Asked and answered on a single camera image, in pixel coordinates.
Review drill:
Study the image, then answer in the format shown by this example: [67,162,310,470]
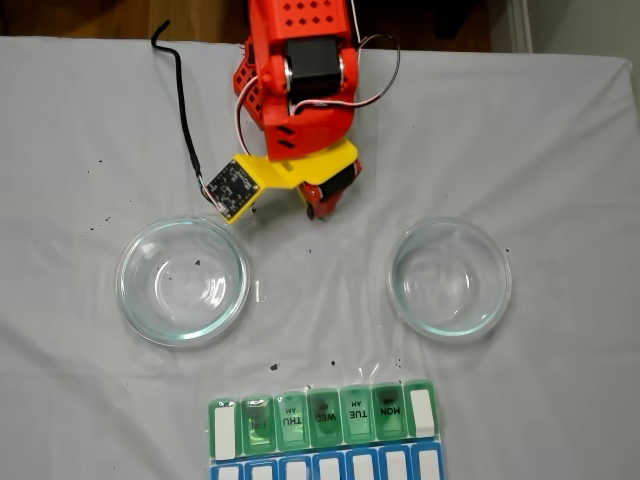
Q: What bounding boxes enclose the small glass bowl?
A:
[385,215,514,344]

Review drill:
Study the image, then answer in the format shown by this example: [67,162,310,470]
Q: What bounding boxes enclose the large glass bowl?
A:
[114,214,251,349]

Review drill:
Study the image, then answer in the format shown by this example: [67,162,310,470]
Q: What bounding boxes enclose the weekly pill organizer box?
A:
[206,378,446,480]

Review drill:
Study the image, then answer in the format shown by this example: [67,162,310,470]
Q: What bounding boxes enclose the camera circuit board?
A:
[205,158,261,225]

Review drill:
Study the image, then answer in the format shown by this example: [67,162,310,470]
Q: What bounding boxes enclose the white tablecloth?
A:
[0,34,640,480]

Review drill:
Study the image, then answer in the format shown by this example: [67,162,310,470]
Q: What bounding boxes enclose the black camera cable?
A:
[151,19,204,184]

